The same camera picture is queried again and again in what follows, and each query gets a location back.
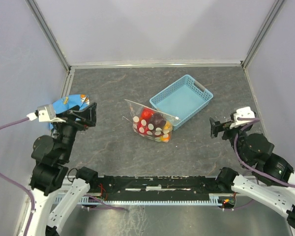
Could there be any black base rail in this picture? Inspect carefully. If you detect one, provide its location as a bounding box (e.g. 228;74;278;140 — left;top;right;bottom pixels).
89;176;233;201

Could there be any dark red toy fruit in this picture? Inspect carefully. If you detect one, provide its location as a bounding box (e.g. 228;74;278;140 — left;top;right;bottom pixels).
150;113;167;129

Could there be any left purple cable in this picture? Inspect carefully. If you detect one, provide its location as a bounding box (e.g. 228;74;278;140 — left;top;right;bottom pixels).
0;117;36;236

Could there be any clear dotted zip top bag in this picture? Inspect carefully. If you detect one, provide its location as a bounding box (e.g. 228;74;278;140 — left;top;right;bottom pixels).
126;99;180;142

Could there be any light blue plastic basket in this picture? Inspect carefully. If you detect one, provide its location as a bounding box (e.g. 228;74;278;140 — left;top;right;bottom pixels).
149;74;213;130

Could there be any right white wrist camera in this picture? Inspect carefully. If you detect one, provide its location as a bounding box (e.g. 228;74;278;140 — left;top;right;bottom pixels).
230;106;256;129

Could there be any blue patterned cloth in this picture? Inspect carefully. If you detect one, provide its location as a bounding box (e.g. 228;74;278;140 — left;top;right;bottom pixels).
50;94;90;116

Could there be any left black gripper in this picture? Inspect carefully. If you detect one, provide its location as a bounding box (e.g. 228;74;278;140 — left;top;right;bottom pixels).
51;101;98;161

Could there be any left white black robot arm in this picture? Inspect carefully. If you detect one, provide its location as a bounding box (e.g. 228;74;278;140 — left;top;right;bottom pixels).
19;102;99;236

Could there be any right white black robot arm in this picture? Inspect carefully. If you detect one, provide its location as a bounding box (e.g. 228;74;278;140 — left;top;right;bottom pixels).
209;117;295;229

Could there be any purple cable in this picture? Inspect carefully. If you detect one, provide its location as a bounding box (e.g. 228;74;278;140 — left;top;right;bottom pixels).
234;117;295;192
0;117;36;236

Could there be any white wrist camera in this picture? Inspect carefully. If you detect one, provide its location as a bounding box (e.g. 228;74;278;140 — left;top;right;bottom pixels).
27;104;66;123
230;106;256;129

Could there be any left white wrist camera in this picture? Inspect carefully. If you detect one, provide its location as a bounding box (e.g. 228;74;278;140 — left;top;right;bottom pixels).
27;104;66;123

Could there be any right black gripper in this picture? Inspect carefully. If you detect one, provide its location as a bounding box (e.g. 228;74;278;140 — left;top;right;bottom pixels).
208;117;250;166

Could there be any green yellow toy mango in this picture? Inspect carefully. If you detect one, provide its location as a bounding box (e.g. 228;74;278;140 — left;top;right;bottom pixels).
160;121;173;143

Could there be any red toy wax apple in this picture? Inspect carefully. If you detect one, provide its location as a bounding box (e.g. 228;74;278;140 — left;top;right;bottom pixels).
141;108;154;121

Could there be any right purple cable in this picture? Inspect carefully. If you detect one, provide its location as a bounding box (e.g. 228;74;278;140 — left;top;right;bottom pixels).
234;117;295;192

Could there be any light blue cable duct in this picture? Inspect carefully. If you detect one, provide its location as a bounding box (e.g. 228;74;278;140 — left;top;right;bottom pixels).
53;194;222;206

